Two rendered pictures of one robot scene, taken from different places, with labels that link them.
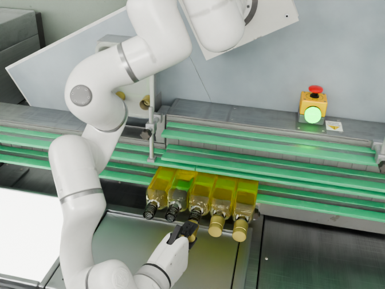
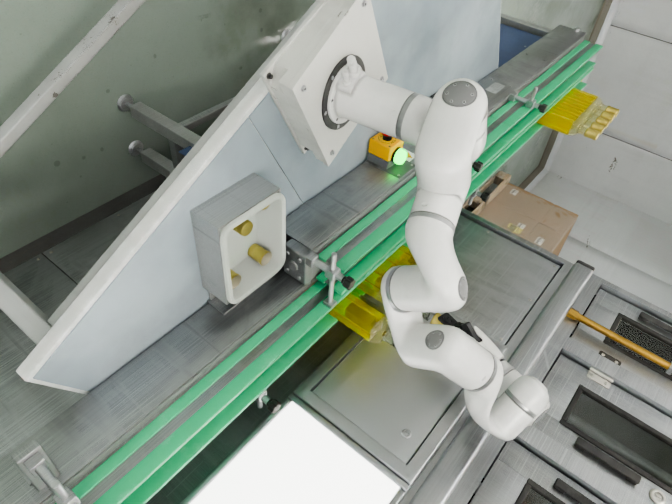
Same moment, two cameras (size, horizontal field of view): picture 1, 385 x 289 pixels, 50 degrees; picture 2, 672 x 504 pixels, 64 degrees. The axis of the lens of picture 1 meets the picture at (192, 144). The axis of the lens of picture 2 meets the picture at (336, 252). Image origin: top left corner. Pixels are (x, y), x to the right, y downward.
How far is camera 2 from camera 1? 1.13 m
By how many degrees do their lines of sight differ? 53
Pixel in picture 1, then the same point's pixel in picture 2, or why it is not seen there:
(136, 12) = (461, 175)
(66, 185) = (486, 369)
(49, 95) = (115, 352)
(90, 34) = (167, 226)
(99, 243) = (364, 415)
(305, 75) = not seen: hidden behind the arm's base
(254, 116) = (358, 190)
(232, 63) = not seen: hidden behind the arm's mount
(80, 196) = (497, 365)
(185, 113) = (320, 234)
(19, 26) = not seen: outside the picture
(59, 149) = (465, 349)
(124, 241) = (371, 391)
